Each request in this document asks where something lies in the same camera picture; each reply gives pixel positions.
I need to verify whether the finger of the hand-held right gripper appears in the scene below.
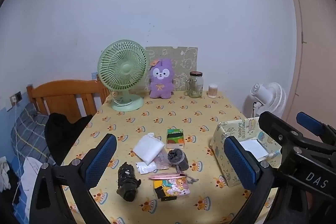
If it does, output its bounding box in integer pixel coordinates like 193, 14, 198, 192
259, 111, 305, 151
296, 112, 336, 147

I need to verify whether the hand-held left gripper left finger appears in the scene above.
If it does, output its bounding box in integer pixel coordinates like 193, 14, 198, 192
29, 133, 118, 224

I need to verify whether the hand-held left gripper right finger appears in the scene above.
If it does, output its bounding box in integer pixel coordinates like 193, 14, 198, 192
223, 135, 279, 224

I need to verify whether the printed storage box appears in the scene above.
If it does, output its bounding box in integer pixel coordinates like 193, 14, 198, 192
209, 117, 282, 188

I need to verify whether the dark camouflage cloth roll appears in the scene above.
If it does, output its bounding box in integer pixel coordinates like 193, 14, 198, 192
117, 162, 142, 202

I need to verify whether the clear plastic packet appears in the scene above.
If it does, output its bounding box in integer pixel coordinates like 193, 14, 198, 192
136, 161, 158, 174

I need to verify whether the white cloth bag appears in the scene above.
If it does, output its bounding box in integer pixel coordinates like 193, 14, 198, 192
133, 133, 163, 165

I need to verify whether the pinkish clear plastic bag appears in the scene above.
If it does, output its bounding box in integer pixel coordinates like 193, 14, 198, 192
155, 151, 170, 170

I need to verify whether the grey drawstring pouch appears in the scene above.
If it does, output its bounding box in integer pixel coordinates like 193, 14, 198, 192
167, 149, 189, 172

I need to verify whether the cartoon print tissue packet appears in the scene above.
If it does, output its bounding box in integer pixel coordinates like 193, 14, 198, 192
153, 178, 192, 201

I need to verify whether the white paper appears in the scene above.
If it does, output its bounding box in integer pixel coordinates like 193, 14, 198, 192
240, 139, 268, 161

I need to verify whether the white standing fan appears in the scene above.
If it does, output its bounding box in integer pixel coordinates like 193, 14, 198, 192
243, 82, 287, 119

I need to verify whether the black jacket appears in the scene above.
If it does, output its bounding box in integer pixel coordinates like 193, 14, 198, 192
44, 112, 93, 167

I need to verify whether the green tissue packet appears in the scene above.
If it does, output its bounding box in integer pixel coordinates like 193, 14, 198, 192
166, 128, 185, 149

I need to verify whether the white garment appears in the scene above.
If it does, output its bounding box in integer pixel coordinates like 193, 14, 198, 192
21, 156, 44, 203

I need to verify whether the blue plaid pillow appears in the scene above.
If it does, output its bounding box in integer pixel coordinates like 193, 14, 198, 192
10, 103, 57, 169

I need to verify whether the beige door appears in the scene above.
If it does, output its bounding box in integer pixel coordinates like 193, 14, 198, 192
285, 0, 336, 132

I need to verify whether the yellow printed tablecloth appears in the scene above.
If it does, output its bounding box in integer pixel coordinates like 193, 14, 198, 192
59, 90, 281, 224

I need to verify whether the glass jar with dark lid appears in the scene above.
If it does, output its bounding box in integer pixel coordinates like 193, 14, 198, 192
185, 71, 204, 98

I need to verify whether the green desk fan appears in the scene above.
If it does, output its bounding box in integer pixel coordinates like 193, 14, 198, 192
97, 40, 147, 112

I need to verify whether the pile of clothes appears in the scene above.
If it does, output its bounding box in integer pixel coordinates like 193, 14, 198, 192
0, 156, 12, 191

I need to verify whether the purple plush toy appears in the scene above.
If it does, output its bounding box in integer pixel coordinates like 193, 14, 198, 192
148, 58, 175, 100

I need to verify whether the printed cardboard panel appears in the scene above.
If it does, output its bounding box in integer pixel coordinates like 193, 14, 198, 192
145, 46, 198, 92

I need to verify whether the white cable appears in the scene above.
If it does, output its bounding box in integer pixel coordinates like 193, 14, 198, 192
12, 105, 27, 203

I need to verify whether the wall socket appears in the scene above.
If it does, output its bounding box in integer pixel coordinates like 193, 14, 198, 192
9, 91, 23, 111

